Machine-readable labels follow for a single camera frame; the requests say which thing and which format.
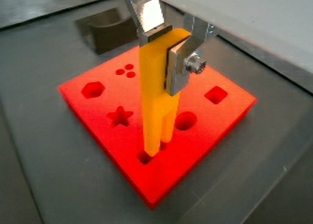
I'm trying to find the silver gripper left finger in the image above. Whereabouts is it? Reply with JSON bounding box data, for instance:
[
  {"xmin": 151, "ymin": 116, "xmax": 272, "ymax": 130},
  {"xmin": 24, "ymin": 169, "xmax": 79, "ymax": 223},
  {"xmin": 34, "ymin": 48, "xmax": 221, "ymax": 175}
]
[{"xmin": 125, "ymin": 0, "xmax": 173, "ymax": 47}]

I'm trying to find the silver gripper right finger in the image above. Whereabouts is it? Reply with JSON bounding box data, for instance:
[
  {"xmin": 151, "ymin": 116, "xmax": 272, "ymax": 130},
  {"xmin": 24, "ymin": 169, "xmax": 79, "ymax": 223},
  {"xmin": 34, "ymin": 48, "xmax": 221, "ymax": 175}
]
[{"xmin": 165, "ymin": 14, "xmax": 220, "ymax": 96}]

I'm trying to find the yellow square-circle peg object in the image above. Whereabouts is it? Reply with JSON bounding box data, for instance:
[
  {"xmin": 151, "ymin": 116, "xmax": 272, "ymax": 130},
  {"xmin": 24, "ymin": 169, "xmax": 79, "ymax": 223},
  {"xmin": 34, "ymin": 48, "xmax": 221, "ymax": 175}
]
[{"xmin": 139, "ymin": 28, "xmax": 190, "ymax": 156}]

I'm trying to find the red fixture block with holes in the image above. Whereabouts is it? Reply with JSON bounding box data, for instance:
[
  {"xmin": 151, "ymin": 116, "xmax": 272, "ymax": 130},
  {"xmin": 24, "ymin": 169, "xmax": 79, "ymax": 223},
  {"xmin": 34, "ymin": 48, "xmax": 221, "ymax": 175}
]
[{"xmin": 59, "ymin": 48, "xmax": 257, "ymax": 208}]

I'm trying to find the black curved holder stand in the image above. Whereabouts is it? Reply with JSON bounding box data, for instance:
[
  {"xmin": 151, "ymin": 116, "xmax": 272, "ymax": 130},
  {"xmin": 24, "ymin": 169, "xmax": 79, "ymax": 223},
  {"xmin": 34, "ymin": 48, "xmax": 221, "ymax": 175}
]
[{"xmin": 75, "ymin": 8, "xmax": 137, "ymax": 54}]

